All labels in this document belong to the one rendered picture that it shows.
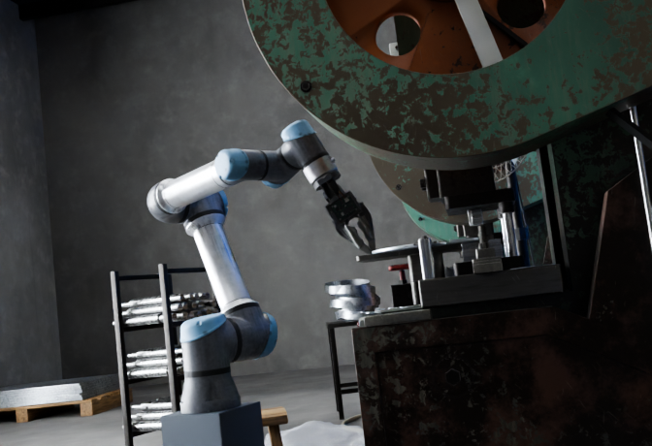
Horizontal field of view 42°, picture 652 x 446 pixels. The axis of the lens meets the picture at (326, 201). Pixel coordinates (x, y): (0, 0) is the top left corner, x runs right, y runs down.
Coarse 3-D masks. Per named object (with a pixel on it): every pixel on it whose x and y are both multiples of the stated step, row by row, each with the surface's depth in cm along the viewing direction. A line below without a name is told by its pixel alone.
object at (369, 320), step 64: (640, 192) 170; (640, 256) 169; (384, 320) 176; (448, 320) 174; (512, 320) 172; (576, 320) 170; (640, 320) 168; (384, 384) 176; (448, 384) 173; (512, 384) 171; (576, 384) 169; (640, 384) 167
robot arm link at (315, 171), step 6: (324, 156) 200; (312, 162) 199; (318, 162) 199; (324, 162) 199; (330, 162) 200; (306, 168) 200; (312, 168) 199; (318, 168) 199; (324, 168) 199; (330, 168) 199; (336, 168) 201; (306, 174) 201; (312, 174) 199; (318, 174) 199; (324, 174) 199; (312, 180) 200
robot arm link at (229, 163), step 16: (224, 160) 197; (240, 160) 197; (256, 160) 200; (192, 176) 211; (208, 176) 205; (224, 176) 197; (240, 176) 198; (256, 176) 202; (160, 192) 221; (176, 192) 216; (192, 192) 212; (208, 192) 210; (160, 208) 222; (176, 208) 222
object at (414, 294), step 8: (440, 248) 195; (448, 248) 195; (456, 248) 195; (360, 256) 199; (368, 256) 198; (376, 256) 198; (384, 256) 198; (392, 256) 197; (400, 256) 200; (408, 256) 199; (416, 256) 198; (440, 256) 198; (408, 264) 199; (416, 264) 198; (440, 264) 197; (416, 272) 198; (440, 272) 197; (416, 280) 198; (416, 288) 197; (408, 296) 199; (416, 296) 197
